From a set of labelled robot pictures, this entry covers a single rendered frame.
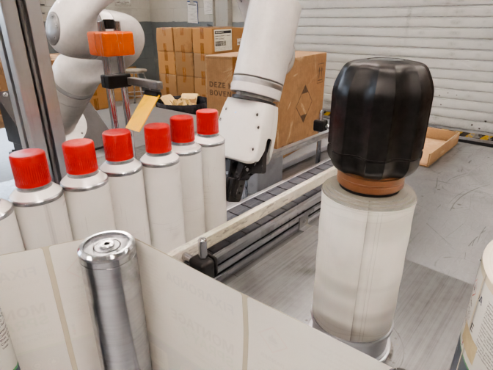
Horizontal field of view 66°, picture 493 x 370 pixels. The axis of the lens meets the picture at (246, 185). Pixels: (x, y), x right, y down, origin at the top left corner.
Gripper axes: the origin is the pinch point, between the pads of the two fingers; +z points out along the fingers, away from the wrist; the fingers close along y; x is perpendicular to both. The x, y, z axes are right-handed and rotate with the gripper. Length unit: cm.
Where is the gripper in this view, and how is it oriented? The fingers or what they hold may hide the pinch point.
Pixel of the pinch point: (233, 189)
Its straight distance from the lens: 65.2
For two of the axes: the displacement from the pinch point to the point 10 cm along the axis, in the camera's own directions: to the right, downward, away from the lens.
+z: -2.3, 9.6, 1.3
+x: 6.2, 0.4, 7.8
